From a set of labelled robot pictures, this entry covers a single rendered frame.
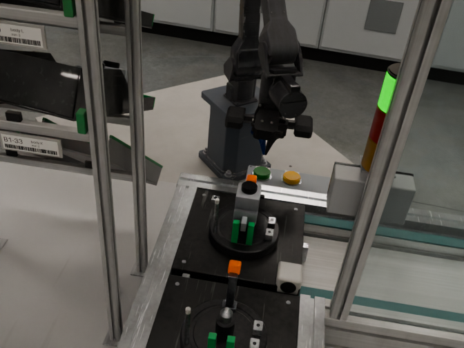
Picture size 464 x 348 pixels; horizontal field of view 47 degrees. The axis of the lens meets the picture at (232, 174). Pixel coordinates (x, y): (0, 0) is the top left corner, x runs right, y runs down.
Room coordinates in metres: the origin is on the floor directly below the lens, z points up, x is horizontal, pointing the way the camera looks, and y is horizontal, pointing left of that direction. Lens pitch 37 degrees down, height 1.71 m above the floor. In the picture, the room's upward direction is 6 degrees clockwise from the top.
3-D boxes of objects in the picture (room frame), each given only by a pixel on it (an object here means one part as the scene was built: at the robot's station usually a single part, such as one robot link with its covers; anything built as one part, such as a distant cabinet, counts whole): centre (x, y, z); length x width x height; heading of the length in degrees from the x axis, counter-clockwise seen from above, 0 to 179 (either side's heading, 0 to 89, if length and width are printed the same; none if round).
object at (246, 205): (0.77, -0.03, 1.06); 0.08 x 0.04 x 0.07; 175
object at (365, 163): (0.65, -0.21, 1.28); 0.05 x 0.05 x 0.05
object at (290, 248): (0.78, -0.03, 0.96); 0.24 x 0.24 x 0.02; 85
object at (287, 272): (0.67, -0.12, 0.97); 0.05 x 0.05 x 0.04; 85
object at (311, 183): (0.99, -0.14, 0.93); 0.21 x 0.07 x 0.06; 85
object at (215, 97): (1.17, 0.00, 0.96); 0.15 x 0.15 x 0.20; 36
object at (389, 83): (0.65, -0.21, 1.38); 0.05 x 0.05 x 0.05
